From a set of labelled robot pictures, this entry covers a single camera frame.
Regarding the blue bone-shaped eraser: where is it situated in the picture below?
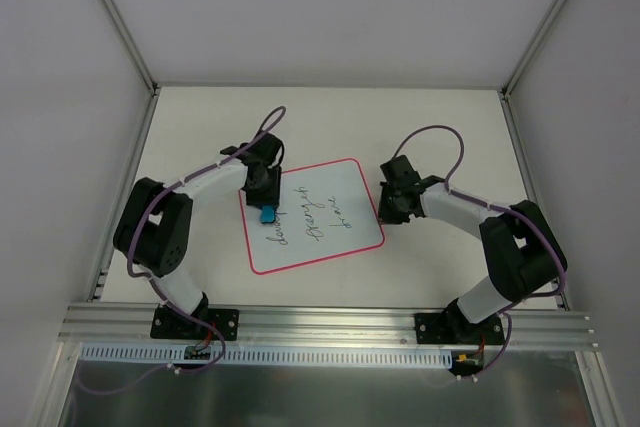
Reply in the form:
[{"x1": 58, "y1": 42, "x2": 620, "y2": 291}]
[{"x1": 259, "y1": 205, "x2": 276, "y2": 224}]

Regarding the pink framed whiteboard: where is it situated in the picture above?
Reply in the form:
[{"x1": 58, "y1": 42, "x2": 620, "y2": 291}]
[{"x1": 239, "y1": 158, "x2": 385, "y2": 275}]

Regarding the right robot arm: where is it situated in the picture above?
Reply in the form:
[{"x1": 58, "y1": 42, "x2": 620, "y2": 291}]
[{"x1": 378, "y1": 155, "x2": 567, "y2": 344}]

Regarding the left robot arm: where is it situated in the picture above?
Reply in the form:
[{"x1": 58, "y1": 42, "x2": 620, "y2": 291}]
[{"x1": 113, "y1": 131, "x2": 285, "y2": 338}]

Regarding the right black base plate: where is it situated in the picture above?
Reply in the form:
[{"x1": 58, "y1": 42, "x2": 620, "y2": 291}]
[{"x1": 413, "y1": 312, "x2": 506, "y2": 346}]

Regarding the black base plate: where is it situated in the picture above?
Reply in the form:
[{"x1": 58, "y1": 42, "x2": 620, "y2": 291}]
[
  {"x1": 150, "y1": 306, "x2": 240, "y2": 341},
  {"x1": 413, "y1": 312, "x2": 506, "y2": 346}
]

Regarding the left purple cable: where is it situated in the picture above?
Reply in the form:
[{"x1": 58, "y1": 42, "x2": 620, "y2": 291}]
[{"x1": 74, "y1": 105, "x2": 288, "y2": 393}]

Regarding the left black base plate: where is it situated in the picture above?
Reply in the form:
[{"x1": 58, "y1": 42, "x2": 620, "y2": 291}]
[{"x1": 150, "y1": 306, "x2": 240, "y2": 341}]

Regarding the left aluminium frame post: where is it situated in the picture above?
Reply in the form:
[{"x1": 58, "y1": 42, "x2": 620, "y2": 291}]
[{"x1": 86, "y1": 0, "x2": 158, "y2": 302}]

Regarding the aluminium frame post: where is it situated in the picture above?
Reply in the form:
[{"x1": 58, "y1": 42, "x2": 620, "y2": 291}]
[
  {"x1": 499, "y1": 0, "x2": 604, "y2": 218},
  {"x1": 86, "y1": 0, "x2": 158, "y2": 302}
]

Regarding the aluminium mounting rail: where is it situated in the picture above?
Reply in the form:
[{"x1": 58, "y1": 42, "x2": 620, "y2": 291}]
[{"x1": 58, "y1": 302, "x2": 601, "y2": 351}]

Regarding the white slotted cable duct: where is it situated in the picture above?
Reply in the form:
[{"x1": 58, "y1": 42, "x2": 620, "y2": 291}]
[{"x1": 79, "y1": 343, "x2": 453, "y2": 370}]

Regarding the right aluminium frame post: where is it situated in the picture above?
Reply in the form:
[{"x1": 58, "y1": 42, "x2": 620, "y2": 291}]
[{"x1": 499, "y1": 0, "x2": 604, "y2": 218}]

